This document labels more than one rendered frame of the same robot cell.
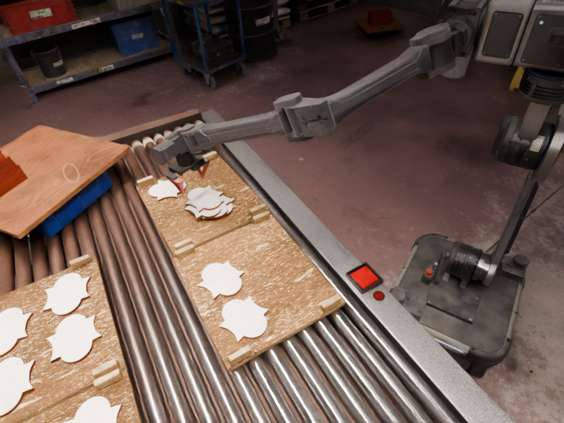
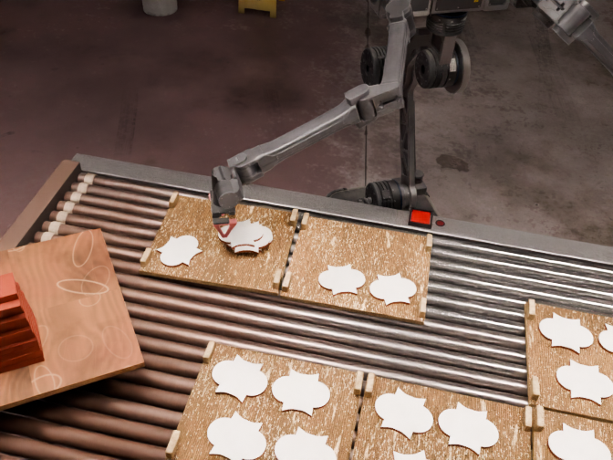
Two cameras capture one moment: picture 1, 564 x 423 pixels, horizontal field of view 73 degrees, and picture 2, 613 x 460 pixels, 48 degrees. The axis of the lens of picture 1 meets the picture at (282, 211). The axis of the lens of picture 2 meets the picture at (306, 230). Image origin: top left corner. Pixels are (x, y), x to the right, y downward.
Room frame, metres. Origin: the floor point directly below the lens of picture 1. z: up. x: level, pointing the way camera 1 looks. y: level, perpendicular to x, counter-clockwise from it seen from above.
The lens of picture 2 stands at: (-0.02, 1.36, 2.39)
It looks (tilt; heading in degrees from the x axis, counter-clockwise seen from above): 43 degrees down; 305
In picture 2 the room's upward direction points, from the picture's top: 4 degrees clockwise
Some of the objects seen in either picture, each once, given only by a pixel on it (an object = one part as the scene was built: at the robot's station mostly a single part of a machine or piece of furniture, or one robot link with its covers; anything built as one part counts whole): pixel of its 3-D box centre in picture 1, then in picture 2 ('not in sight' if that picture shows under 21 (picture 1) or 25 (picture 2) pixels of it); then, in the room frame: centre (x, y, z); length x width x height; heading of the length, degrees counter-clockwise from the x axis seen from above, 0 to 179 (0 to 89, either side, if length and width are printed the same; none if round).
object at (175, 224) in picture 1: (200, 200); (223, 242); (1.05, 0.29, 0.93); 0.41 x 0.35 x 0.02; 29
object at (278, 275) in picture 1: (253, 279); (359, 266); (0.67, 0.10, 0.93); 0.41 x 0.35 x 0.02; 27
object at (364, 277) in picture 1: (363, 278); (420, 218); (0.65, -0.22, 0.92); 0.06 x 0.06 x 0.01; 27
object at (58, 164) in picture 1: (31, 171); (20, 318); (1.16, 0.90, 1.03); 0.50 x 0.50 x 0.02; 62
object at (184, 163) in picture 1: (185, 157); (222, 195); (1.03, 0.30, 1.12); 0.10 x 0.07 x 0.07; 140
